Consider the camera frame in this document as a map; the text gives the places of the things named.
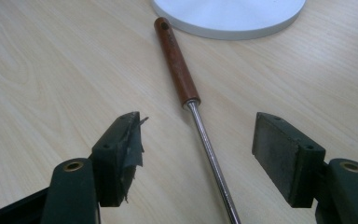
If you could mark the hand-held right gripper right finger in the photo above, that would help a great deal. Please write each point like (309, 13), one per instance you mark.
(295, 161)

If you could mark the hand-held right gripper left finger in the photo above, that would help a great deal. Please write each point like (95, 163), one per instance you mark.
(112, 161)

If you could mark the white round plate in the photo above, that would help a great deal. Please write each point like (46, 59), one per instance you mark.
(230, 15)

